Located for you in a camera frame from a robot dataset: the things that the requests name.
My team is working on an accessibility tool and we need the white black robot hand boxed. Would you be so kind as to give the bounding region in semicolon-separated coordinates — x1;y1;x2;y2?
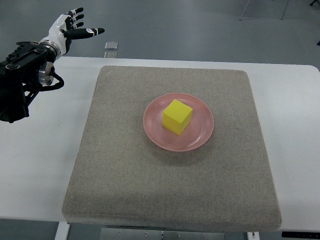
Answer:
39;7;105;60

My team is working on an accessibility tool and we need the yellow foam block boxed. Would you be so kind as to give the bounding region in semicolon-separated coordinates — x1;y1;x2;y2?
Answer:
162;99;193;136

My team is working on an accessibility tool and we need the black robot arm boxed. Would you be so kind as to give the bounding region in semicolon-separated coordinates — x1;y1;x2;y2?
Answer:
0;41;64;123

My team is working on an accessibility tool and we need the pink plate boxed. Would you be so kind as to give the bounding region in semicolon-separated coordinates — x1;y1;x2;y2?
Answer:
143;93;214;152

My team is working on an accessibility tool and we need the grey felt mat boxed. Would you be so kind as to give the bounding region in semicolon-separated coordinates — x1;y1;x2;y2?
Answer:
62;66;282;232

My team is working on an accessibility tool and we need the white table leg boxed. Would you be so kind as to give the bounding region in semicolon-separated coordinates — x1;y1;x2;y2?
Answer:
54;221;70;240

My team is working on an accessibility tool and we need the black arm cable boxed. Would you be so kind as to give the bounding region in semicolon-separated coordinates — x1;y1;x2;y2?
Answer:
23;72;65;93

